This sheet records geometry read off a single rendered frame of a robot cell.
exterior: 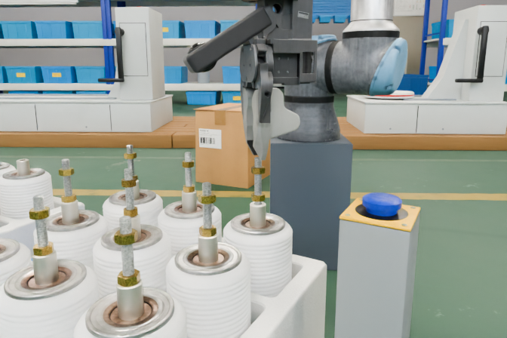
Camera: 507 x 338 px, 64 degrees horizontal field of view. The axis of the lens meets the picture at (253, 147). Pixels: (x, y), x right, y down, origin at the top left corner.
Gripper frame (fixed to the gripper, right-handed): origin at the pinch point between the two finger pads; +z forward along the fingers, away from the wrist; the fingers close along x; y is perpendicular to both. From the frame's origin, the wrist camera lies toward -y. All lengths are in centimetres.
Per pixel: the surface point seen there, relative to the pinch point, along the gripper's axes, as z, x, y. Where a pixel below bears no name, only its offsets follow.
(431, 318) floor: 36, 6, 37
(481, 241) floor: 36, 30, 74
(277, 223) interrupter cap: 10.5, -1.2, 3.0
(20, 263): 11.7, -1.6, -28.4
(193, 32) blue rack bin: -50, 455, 61
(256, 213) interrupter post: 8.8, -0.9, 0.1
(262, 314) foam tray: 17.9, -9.9, -1.8
